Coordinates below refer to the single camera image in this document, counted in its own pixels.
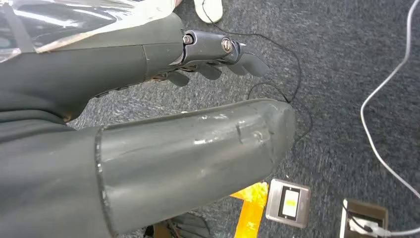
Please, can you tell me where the yellow floor tape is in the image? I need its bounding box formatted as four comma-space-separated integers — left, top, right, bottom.
229, 182, 270, 238

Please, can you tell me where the open floor outlet box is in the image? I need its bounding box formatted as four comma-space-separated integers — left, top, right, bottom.
339, 198, 389, 238

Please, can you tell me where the white rounded floor object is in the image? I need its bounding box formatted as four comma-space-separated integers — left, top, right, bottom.
193, 0, 224, 24

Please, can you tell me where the dark grey machine part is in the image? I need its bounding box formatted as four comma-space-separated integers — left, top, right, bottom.
144, 213, 214, 238

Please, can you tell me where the white floor cable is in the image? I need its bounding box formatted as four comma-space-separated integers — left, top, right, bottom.
348, 0, 420, 238

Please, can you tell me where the thin black floor cable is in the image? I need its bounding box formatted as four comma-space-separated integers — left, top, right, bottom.
202, 0, 314, 145

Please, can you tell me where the silver floor socket plate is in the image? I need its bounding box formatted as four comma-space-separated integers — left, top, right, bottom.
265, 178, 312, 229

